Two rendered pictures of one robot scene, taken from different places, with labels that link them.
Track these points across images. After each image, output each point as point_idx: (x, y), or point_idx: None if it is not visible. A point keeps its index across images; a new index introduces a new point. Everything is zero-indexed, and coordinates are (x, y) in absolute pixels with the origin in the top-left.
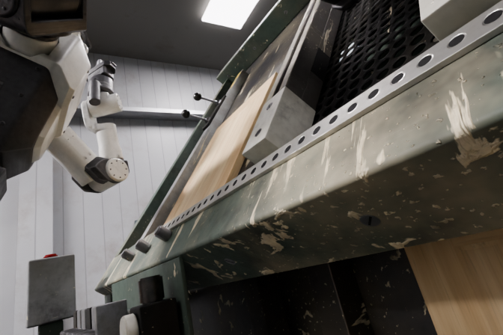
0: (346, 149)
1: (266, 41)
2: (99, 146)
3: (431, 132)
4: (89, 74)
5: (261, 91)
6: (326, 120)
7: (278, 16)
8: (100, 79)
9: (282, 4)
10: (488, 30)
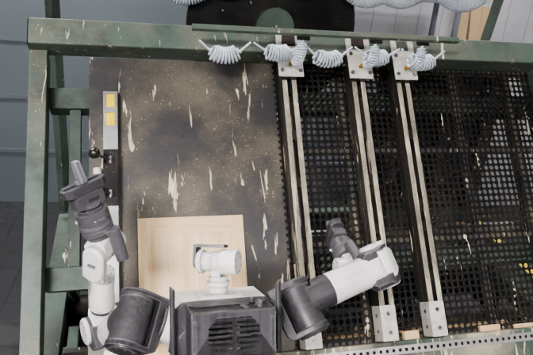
0: None
1: (147, 56)
2: (104, 298)
3: None
4: (80, 196)
5: (230, 230)
6: (350, 353)
7: (185, 53)
8: (109, 215)
9: (201, 51)
10: (393, 354)
